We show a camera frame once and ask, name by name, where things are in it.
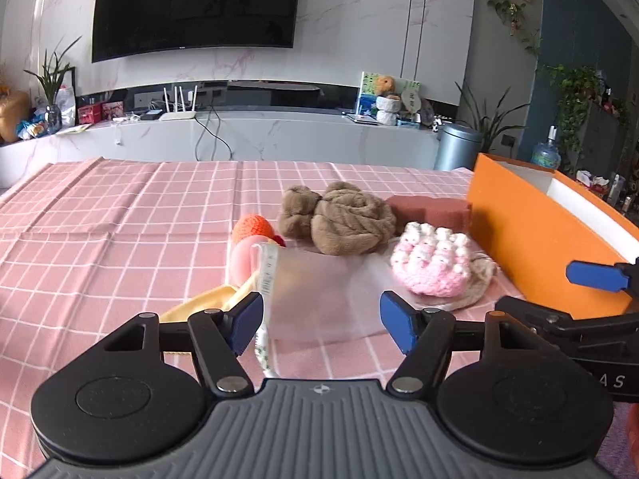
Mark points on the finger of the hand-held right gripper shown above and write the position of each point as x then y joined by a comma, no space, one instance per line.
594,275
539,318

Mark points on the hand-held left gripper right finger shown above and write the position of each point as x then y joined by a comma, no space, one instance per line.
399,322

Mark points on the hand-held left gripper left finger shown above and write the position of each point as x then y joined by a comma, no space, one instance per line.
247,322

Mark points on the yellow cloth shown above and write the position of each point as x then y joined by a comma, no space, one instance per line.
209,300

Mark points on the pink soft puff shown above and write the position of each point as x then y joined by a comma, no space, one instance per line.
242,259

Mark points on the pink crochet pouch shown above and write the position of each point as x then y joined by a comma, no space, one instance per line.
434,264

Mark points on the translucent plastic bag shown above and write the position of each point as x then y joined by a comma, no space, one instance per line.
319,294

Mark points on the orange cardboard box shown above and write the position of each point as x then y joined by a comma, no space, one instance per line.
519,229

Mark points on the orange crochet strawberry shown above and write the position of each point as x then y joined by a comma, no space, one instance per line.
252,227

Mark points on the red-brown sponge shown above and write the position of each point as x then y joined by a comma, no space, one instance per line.
429,209

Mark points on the clear plastic bottle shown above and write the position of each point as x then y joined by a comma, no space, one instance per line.
615,189

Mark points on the blue water jug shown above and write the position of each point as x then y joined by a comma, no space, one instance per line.
545,154

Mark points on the grey cabinet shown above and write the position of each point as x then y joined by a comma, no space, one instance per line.
601,134

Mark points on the pink checked tablecloth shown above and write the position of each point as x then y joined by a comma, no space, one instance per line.
100,239

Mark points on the trailing green plant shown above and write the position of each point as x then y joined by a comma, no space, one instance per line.
574,95

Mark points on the silver trash bin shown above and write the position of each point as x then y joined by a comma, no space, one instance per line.
457,147

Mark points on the white television console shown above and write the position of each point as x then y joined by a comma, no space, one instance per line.
279,137

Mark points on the long-leaf floor plant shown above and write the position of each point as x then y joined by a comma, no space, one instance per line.
486,119

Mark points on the white ceramic pot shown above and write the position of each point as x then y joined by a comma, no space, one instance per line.
387,110

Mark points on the white router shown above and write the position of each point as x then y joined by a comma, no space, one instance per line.
177,114

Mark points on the round paper fan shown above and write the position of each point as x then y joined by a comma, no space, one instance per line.
411,101

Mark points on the green and blue book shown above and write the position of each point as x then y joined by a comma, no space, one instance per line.
367,92

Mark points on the small orange plush toy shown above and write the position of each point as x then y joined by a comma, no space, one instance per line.
385,85

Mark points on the red gift boxes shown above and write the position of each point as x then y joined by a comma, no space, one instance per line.
100,112

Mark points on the hanging vine plant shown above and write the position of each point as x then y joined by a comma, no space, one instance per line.
514,15

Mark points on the tall-leaf plant in glass vase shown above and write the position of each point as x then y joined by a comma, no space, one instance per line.
52,85

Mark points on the tan bag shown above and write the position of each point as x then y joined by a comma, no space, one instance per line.
12,117

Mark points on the black wall television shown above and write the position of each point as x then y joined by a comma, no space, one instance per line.
194,5

